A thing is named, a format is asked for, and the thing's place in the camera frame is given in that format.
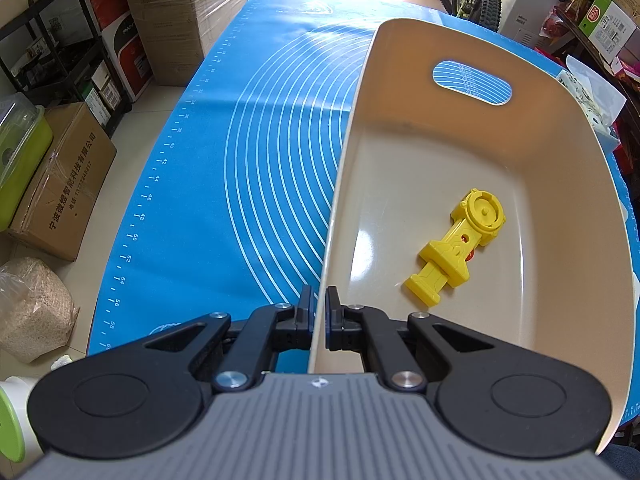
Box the black metal shelf rack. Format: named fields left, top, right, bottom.
left=0, top=0, right=133, bottom=117

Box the brown printed cardboard box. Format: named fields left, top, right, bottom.
left=7, top=102, right=117, bottom=262

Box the white patterned plastic bag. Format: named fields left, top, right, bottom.
left=555, top=55, right=628, bottom=151

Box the white carton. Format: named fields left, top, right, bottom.
left=500, top=0, right=566, bottom=51

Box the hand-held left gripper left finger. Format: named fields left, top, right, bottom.
left=144, top=285, right=317, bottom=394

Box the yellow plastic toy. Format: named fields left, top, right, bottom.
left=404, top=188, right=507, bottom=307

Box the green container with clear lid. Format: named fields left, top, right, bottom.
left=0, top=92, right=54, bottom=233

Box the beige plastic bin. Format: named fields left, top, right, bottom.
left=306, top=18, right=639, bottom=453

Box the red and white appliance box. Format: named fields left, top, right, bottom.
left=85, top=0, right=154, bottom=103

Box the blue silicone mat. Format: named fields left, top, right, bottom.
left=86, top=0, right=640, bottom=376

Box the white jar with green lid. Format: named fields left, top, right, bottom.
left=0, top=375, right=48, bottom=466

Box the large plastic-wrapped cardboard box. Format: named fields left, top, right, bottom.
left=116, top=0, right=249, bottom=87

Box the green and white box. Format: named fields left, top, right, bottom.
left=580, top=0, right=640, bottom=72

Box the clear bag of grain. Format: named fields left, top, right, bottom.
left=0, top=256, right=81, bottom=364

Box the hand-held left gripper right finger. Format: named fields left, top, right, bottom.
left=324, top=285, right=496, bottom=392

